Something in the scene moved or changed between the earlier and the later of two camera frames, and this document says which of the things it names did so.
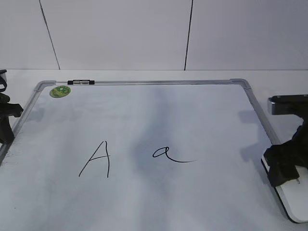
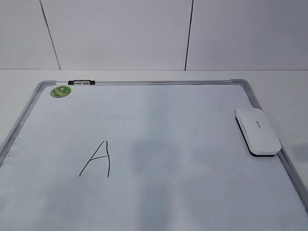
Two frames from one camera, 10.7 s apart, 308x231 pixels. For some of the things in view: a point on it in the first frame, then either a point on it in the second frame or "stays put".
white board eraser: x=292 y=195 -> x=258 y=132
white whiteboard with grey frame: x=143 y=155 stays put
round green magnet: x=59 y=91 stays put
